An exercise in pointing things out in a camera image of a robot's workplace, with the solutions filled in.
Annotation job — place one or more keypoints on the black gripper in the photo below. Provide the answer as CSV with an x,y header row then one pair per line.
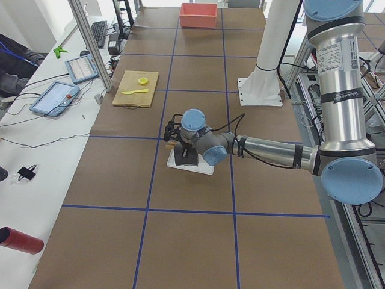
x,y
186,147

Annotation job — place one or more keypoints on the white rectangular tray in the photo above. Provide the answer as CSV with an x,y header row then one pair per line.
x,y
202,167

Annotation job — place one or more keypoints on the yellow lemon slices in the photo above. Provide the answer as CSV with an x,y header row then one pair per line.
x,y
143,80

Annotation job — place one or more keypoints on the teach pendant tablet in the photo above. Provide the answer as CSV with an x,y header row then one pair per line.
x,y
55,99
81,69

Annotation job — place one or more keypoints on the yellow plastic knife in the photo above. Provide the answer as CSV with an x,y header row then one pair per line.
x,y
135,91

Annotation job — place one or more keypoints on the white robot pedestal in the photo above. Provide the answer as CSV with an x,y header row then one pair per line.
x,y
261,87

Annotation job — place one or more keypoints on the red cylinder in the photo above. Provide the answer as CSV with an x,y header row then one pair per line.
x,y
20,241

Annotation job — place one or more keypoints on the bamboo cutting board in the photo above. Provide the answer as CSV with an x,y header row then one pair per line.
x,y
130,82

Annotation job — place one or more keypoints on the aluminium frame post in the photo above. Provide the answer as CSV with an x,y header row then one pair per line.
x,y
90,42

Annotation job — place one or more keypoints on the small black device on table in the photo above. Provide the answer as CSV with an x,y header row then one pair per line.
x,y
27,173

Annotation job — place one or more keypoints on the black power adapter box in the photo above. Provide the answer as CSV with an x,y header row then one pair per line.
x,y
114,44

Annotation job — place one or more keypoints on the green plastic clip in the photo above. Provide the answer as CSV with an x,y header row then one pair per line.
x,y
58,51

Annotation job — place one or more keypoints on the seated person in dark clothes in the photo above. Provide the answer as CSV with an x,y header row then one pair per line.
x,y
18,64

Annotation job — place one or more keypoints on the near teach pendant tablet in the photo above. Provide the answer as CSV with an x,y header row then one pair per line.
x,y
55,99

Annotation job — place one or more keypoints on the black keyboard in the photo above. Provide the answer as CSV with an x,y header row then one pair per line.
x,y
99,32

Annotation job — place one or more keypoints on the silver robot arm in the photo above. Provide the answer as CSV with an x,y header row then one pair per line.
x,y
346,161

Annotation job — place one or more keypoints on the far teach pendant tablet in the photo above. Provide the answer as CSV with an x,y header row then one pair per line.
x,y
81,69

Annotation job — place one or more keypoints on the red plastic bin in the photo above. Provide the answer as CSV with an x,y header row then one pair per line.
x,y
198,15

